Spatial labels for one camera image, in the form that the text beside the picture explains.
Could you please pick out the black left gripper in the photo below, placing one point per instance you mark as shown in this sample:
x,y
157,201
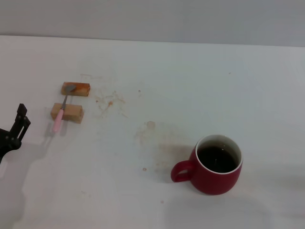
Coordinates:
x,y
4,140

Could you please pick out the red ceramic coffee cup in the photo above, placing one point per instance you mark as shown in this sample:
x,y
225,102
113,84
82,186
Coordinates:
x,y
214,181

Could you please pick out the plain wooden block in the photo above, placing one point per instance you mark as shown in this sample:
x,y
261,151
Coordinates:
x,y
72,113

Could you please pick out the orange stained wooden block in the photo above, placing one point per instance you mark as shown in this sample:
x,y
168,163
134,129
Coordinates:
x,y
82,89

